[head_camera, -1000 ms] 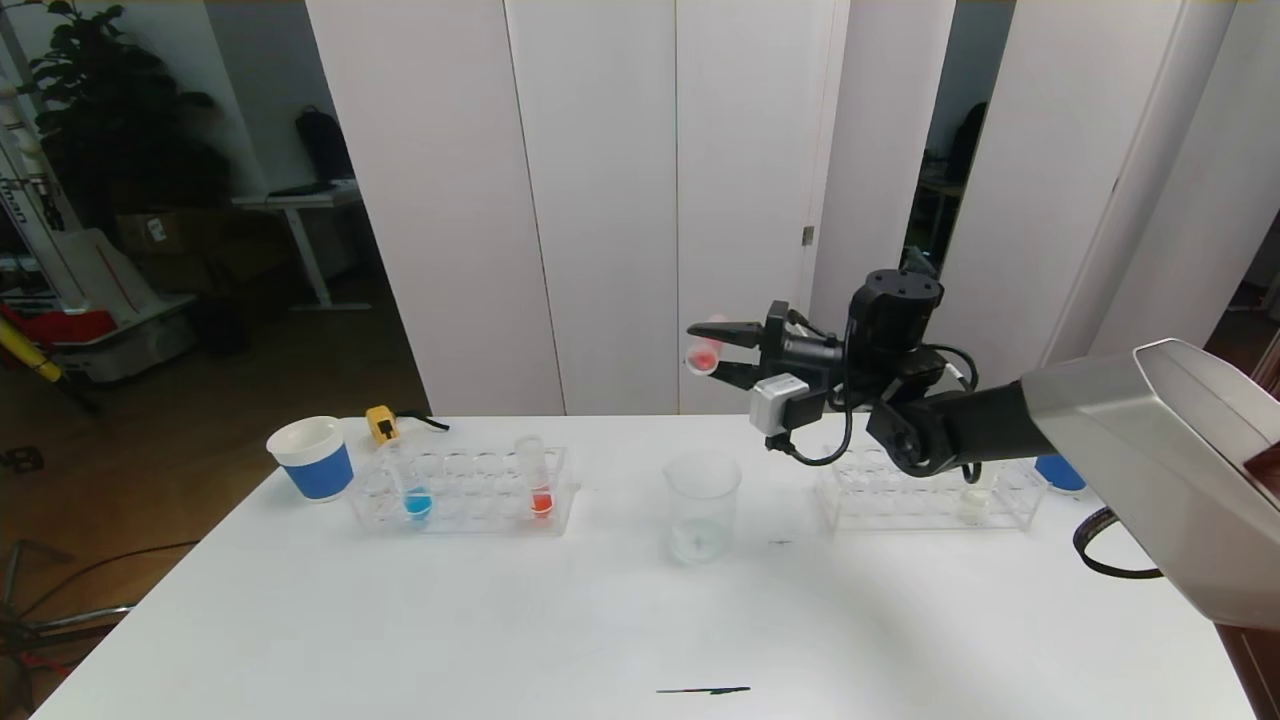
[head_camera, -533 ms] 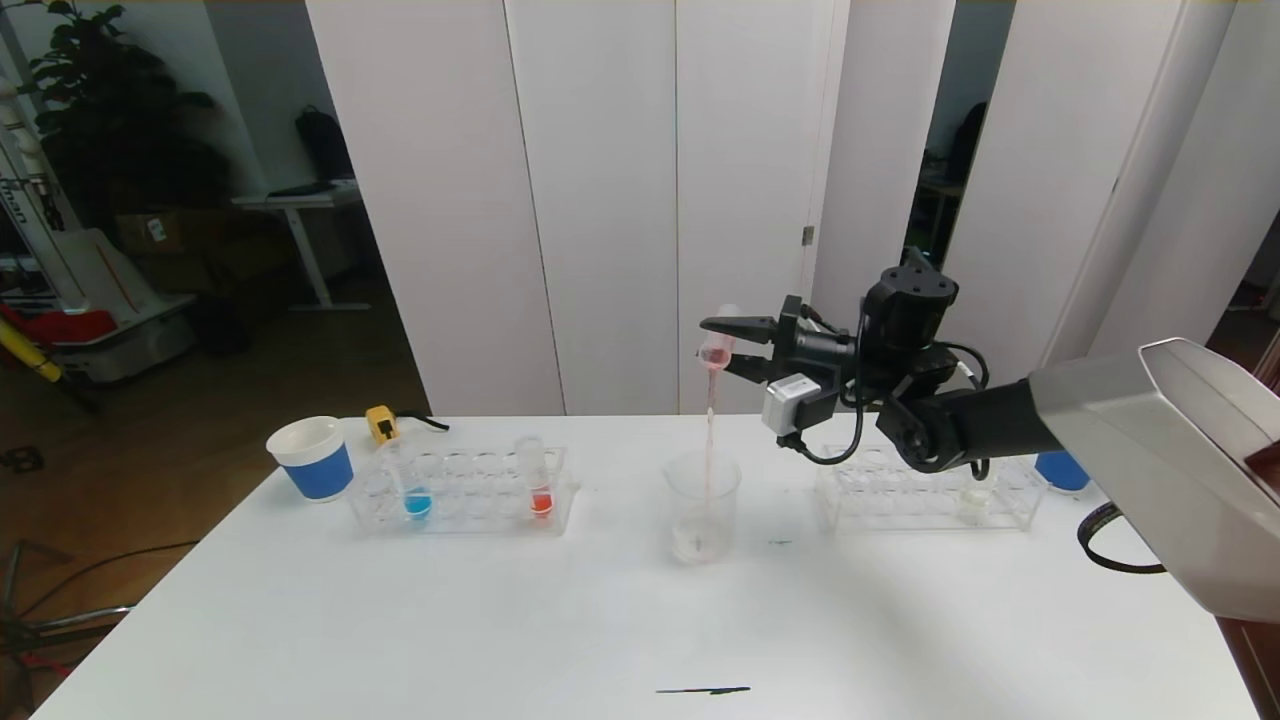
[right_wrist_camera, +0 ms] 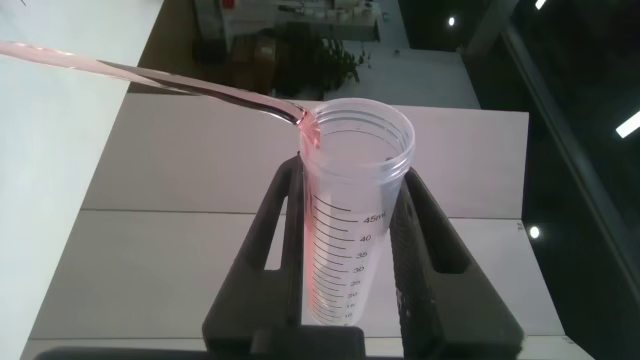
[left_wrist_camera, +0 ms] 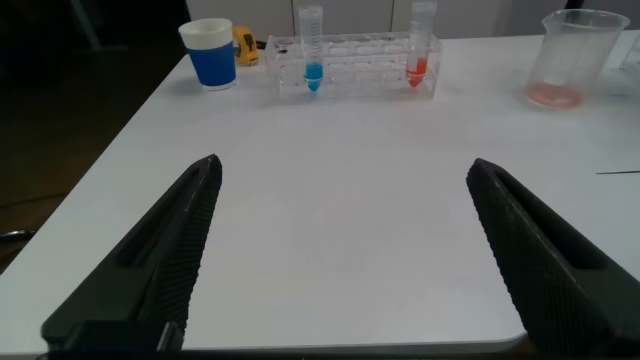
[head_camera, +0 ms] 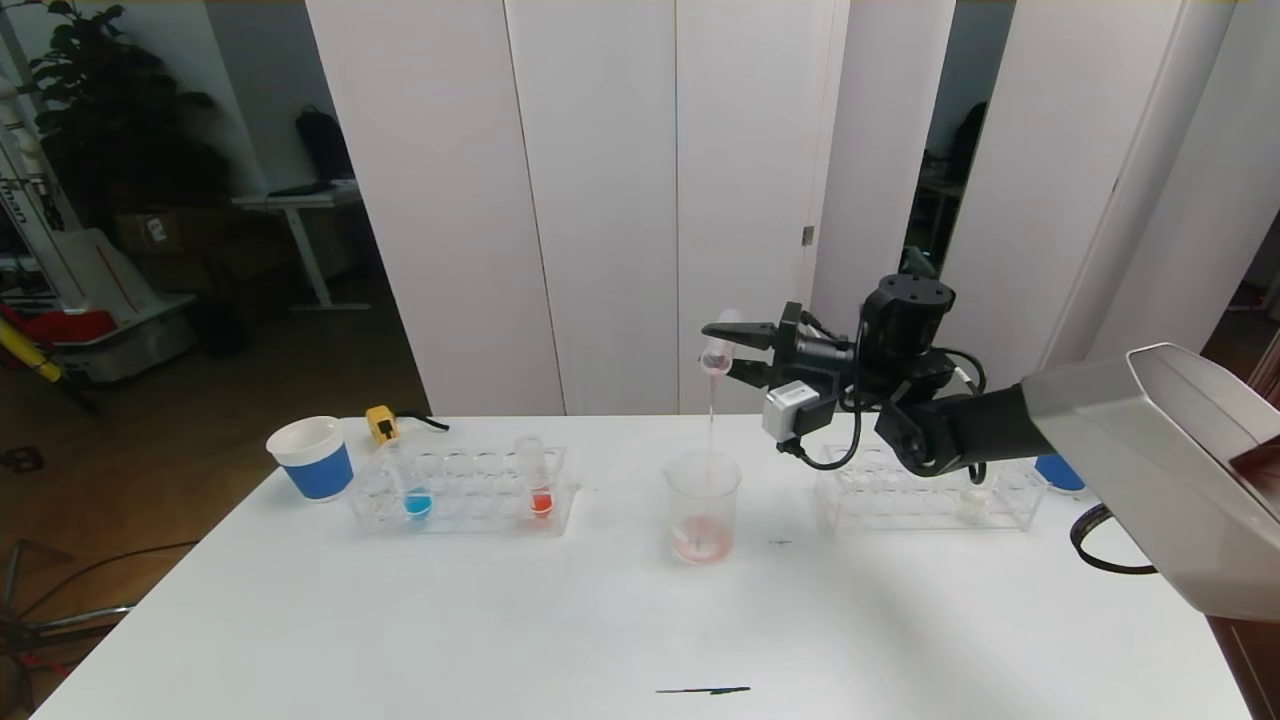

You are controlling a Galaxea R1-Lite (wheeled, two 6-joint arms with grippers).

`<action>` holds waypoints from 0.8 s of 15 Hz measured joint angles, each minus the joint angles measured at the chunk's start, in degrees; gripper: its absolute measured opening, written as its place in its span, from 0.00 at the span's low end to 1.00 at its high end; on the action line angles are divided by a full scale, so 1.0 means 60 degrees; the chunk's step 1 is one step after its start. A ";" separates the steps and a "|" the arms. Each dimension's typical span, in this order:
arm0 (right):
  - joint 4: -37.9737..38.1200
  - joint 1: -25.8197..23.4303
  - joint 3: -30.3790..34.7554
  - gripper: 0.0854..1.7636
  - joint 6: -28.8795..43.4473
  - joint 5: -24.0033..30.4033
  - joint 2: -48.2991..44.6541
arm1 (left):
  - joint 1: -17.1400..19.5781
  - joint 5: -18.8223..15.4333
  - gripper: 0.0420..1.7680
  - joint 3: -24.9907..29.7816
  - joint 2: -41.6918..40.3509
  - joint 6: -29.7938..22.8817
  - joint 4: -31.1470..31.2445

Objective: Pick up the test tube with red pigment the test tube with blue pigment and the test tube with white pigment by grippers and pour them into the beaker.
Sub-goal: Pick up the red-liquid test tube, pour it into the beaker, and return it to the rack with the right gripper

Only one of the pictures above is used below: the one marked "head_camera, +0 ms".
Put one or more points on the test tube with pale yellow pigment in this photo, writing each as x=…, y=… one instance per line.
x=972, y=505

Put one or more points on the white platform with board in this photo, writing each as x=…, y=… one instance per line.
x=110, y=298

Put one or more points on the black backpack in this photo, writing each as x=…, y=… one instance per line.
x=322, y=148

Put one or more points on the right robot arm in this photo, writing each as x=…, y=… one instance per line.
x=1150, y=450

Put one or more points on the white folding screen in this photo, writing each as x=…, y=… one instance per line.
x=1050, y=200
x=600, y=200

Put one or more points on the yellow tape measure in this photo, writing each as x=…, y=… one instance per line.
x=383, y=427

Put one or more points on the test tube with blue pigment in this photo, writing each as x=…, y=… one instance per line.
x=418, y=505

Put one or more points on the red box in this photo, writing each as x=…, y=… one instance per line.
x=70, y=328

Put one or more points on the clear acrylic test tube rack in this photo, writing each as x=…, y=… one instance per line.
x=470, y=505
x=880, y=505

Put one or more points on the test tube with red pigment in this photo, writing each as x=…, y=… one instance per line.
x=541, y=500
x=722, y=345

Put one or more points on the dark green potted plant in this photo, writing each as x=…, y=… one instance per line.
x=120, y=130

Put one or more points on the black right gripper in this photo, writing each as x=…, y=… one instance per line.
x=791, y=345

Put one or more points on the cardboard box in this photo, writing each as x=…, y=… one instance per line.
x=165, y=236

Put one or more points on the blue and white paper cup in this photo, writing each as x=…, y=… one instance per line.
x=1058, y=473
x=318, y=475

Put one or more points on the clear glass beaker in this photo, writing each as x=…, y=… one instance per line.
x=700, y=530

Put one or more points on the white standing desk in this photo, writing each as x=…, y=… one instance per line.
x=300, y=203

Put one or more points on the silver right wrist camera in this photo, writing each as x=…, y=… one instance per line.
x=795, y=410

